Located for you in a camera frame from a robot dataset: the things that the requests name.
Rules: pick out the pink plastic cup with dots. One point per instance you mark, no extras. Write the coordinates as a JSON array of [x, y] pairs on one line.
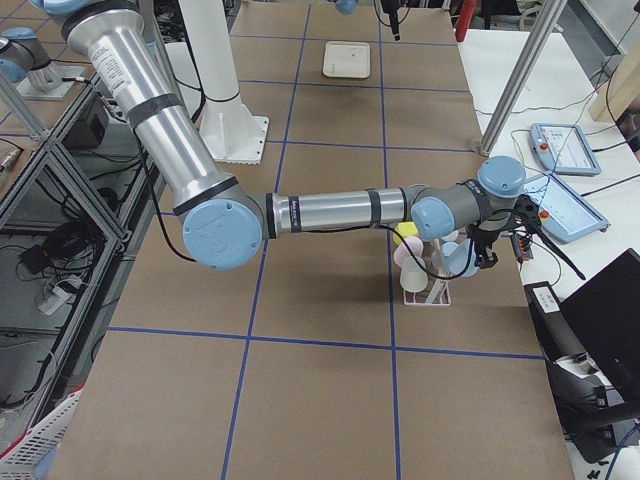
[[410, 246]]

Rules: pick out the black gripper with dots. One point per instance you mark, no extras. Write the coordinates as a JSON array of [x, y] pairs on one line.
[[483, 240], [391, 15]]

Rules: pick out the aluminium frame post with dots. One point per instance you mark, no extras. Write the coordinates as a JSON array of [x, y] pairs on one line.
[[524, 65]]

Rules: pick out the near blue teach pendant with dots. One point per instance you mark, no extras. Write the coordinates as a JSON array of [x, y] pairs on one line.
[[570, 216]]

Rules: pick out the yellow plastic cup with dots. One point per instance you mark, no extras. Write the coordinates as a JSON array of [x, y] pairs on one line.
[[404, 230]]

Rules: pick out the far blue teach pendant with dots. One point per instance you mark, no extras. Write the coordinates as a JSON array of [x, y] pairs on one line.
[[563, 148]]

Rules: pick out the black laptop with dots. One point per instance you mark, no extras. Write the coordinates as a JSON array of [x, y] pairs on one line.
[[604, 315]]

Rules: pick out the blue teach pendant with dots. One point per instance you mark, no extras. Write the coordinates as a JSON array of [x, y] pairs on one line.
[[563, 148], [570, 216]]

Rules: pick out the white perforated basket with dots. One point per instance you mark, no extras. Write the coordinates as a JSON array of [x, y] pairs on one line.
[[32, 455]]

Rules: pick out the red cylinder object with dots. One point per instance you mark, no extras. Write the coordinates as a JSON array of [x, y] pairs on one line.
[[466, 14]]

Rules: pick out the white wire cup rack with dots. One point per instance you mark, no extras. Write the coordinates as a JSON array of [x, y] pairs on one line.
[[437, 291]]

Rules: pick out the cream plastic tray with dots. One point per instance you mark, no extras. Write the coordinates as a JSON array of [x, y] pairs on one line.
[[350, 60]]

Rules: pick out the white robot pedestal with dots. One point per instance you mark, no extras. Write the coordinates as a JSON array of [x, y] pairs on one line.
[[229, 130]]

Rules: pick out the blue plastic cup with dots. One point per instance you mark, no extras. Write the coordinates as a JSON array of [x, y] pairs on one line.
[[463, 259], [440, 256]]

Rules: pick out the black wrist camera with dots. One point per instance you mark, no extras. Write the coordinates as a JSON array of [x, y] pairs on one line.
[[526, 214]]

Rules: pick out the pale green plastic cup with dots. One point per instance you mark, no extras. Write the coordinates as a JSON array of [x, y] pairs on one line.
[[413, 277]]

